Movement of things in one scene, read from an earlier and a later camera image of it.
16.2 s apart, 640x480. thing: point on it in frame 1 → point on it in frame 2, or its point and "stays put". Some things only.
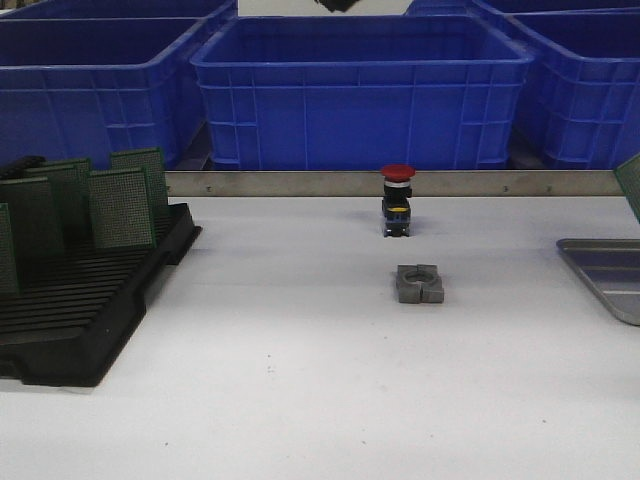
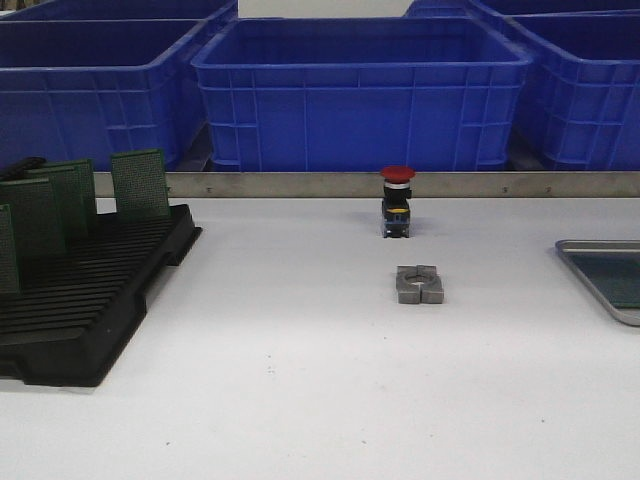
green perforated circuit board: (122, 205) → (616, 274)
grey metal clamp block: (419, 284) stays put
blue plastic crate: (567, 10) stays put
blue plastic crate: (449, 9) stays put
